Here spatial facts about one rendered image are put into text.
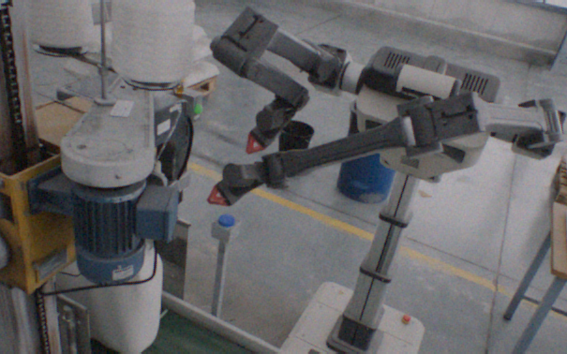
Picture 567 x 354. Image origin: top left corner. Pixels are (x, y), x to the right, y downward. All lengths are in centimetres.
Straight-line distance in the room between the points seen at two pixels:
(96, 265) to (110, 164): 27
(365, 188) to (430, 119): 266
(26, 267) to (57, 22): 54
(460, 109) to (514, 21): 815
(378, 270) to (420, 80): 91
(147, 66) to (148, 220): 32
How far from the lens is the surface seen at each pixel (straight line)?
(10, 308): 141
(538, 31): 914
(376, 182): 362
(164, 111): 142
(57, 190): 114
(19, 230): 119
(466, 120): 98
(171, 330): 206
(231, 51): 104
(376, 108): 149
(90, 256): 117
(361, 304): 210
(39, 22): 123
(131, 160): 101
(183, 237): 202
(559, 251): 246
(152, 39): 103
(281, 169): 119
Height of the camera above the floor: 192
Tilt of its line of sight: 30 degrees down
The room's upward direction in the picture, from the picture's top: 10 degrees clockwise
